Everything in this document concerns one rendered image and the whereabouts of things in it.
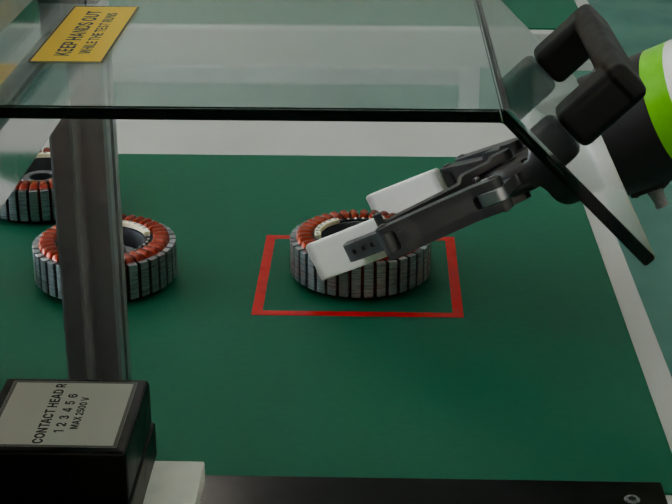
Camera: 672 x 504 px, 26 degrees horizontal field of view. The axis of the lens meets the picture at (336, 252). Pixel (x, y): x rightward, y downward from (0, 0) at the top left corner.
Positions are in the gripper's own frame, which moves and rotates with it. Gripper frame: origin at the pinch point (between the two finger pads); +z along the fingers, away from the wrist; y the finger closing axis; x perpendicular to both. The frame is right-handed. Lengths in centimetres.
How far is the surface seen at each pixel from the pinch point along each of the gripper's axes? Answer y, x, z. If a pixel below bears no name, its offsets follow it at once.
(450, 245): 8.6, -5.5, -1.8
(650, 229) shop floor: 208, -60, 52
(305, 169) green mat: 21.0, 3.8, 15.0
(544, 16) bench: 90, 3, 12
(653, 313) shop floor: 164, -65, 43
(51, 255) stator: -13.7, 9.2, 18.0
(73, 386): -52, 7, -13
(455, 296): -0.9, -7.4, -5.1
